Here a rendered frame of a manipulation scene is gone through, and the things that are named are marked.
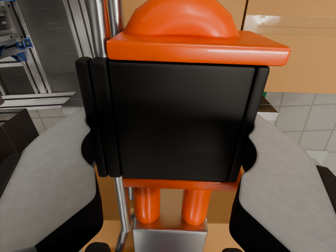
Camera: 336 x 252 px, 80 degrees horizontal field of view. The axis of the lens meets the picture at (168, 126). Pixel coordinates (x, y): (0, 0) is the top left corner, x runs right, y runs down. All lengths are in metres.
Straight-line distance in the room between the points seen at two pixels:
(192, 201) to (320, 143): 1.69
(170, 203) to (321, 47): 0.69
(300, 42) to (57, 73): 1.02
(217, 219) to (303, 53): 0.55
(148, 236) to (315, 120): 1.56
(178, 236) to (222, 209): 0.29
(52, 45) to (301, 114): 1.50
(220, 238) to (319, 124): 1.34
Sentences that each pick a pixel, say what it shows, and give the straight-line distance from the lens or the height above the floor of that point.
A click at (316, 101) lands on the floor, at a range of 1.60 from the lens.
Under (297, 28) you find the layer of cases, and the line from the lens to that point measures 0.74.
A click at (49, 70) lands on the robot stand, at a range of 1.18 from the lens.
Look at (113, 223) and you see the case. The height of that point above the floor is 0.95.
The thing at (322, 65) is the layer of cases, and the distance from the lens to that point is 0.81.
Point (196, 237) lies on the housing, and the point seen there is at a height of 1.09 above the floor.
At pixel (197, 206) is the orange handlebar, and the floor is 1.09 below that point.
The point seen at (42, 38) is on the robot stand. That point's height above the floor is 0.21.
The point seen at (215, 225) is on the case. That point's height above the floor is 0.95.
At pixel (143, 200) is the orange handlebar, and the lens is 0.16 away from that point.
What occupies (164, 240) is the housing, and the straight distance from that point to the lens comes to 0.19.
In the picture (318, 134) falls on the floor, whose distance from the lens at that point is 1.76.
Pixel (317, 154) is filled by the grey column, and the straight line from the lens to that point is 1.86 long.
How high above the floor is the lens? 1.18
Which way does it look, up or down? 58 degrees down
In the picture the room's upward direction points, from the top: 178 degrees counter-clockwise
